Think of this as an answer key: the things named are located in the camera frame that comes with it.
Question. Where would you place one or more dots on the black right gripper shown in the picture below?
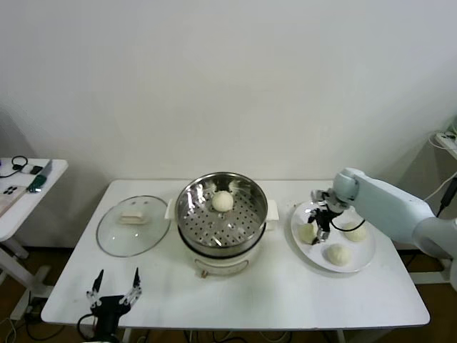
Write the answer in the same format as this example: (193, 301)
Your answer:
(330, 211)

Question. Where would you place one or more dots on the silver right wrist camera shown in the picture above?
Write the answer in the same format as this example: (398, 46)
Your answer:
(319, 196)

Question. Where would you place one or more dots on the round glass pot lid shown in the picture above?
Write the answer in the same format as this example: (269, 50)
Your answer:
(118, 243)

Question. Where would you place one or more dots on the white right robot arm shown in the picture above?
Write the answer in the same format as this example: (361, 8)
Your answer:
(385, 203)

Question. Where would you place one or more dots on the small black device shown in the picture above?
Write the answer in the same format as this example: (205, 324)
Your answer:
(35, 170)

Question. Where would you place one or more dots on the white power strip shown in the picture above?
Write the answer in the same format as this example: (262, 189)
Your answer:
(448, 137)

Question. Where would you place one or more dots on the white round plate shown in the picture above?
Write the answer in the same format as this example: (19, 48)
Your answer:
(314, 257)

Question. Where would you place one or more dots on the small white box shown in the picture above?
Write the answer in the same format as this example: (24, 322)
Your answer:
(26, 169)

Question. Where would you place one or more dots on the white side table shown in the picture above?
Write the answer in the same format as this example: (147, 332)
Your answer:
(39, 203)

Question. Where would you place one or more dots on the white steamed baozi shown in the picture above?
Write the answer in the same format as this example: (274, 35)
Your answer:
(357, 234)
(305, 234)
(337, 254)
(223, 202)

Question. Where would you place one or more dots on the stainless steel steamer basket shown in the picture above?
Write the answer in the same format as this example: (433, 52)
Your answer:
(221, 228)

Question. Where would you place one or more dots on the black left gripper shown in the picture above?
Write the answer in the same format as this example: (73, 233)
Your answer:
(107, 309)

